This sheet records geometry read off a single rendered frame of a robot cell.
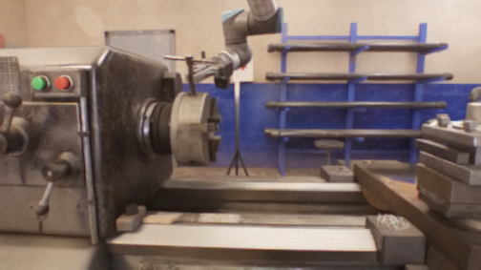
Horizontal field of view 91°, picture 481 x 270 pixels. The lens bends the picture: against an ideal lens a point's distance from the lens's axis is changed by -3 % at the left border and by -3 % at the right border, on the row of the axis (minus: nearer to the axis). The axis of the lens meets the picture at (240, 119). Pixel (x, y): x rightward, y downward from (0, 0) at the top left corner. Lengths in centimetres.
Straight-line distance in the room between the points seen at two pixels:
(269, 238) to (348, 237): 21
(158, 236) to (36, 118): 42
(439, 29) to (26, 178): 481
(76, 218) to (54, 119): 26
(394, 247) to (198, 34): 368
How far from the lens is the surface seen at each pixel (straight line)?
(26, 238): 90
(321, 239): 73
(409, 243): 77
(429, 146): 76
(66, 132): 71
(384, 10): 444
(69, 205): 78
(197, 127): 73
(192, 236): 73
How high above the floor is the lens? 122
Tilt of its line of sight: 7 degrees down
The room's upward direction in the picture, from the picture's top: straight up
